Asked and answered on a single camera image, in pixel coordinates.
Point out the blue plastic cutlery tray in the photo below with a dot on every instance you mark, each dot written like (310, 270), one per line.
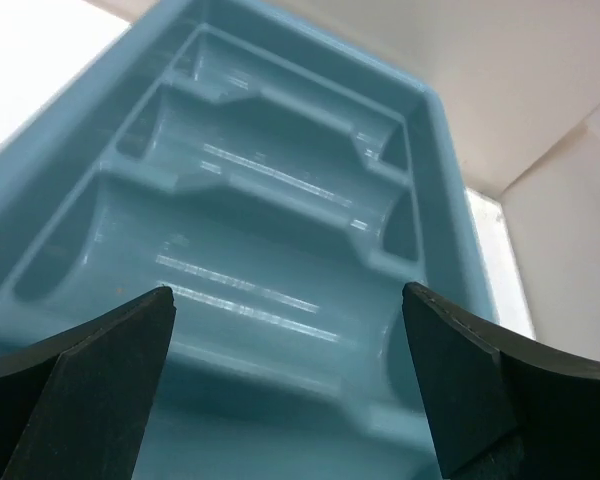
(286, 187)

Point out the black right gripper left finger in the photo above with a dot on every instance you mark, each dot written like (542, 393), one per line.
(75, 405)

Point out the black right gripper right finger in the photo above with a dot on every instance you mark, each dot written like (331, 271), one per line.
(500, 405)

